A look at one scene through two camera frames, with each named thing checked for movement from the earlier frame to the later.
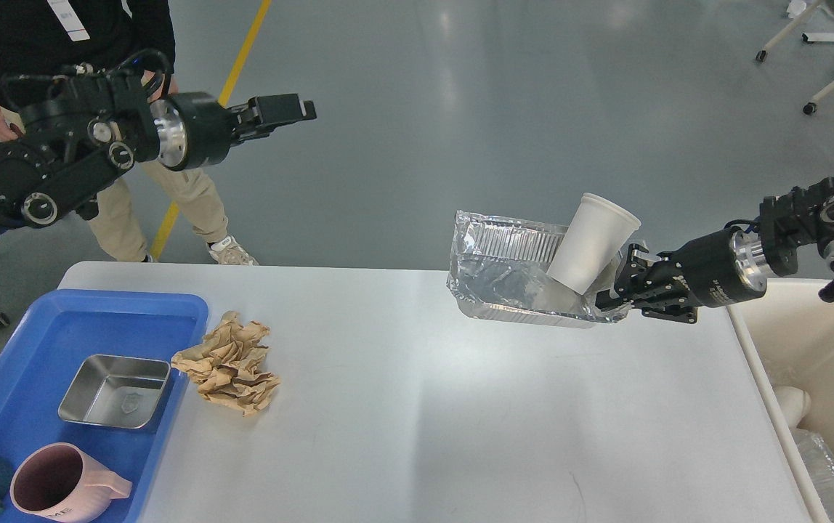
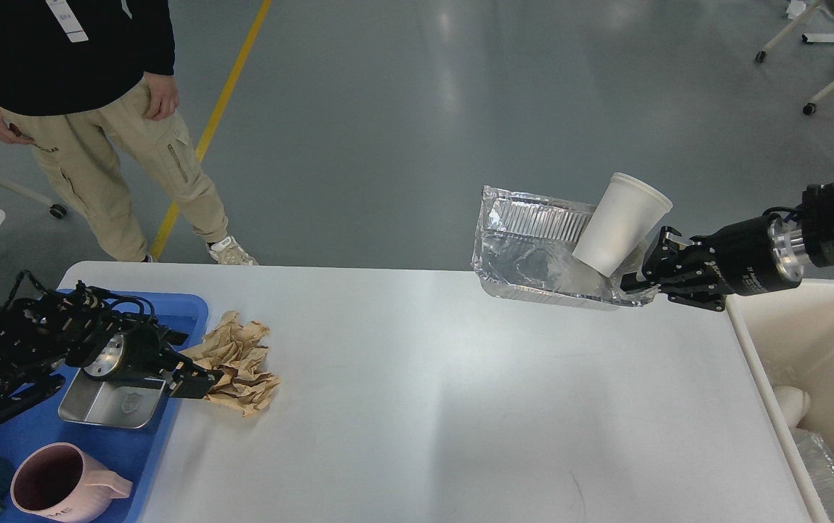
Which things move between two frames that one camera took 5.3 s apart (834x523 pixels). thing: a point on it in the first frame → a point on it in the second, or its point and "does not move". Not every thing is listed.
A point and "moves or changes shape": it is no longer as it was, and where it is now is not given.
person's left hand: [173, 88] does not move
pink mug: [59, 483] does not move
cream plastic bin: [832, 350] does not move
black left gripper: [192, 129] → [140, 349]
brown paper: [227, 367] does not move
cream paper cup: [595, 242] → [629, 210]
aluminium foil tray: [500, 266] moves or changes shape
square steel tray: [115, 391] does not move
